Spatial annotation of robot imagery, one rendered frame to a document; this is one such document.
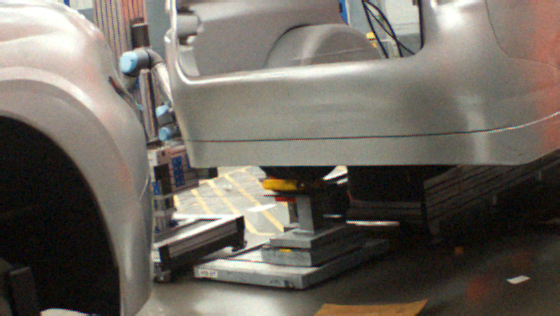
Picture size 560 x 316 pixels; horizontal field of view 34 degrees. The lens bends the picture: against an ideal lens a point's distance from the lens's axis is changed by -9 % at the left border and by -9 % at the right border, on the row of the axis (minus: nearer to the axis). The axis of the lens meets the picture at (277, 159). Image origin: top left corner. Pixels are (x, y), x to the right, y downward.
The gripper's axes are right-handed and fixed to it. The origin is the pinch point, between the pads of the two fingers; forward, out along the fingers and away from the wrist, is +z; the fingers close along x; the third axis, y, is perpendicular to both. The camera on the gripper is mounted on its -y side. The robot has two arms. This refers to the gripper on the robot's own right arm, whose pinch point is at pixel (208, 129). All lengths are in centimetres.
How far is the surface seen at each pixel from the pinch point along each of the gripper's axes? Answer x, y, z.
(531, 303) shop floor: -179, -130, -9
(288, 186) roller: -32, -43, 15
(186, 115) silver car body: -68, 0, -79
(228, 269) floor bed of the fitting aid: 9, -78, -7
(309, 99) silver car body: -145, -15, -86
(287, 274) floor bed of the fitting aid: -33, -88, -7
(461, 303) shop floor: -142, -121, -13
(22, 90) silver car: -227, -13, -277
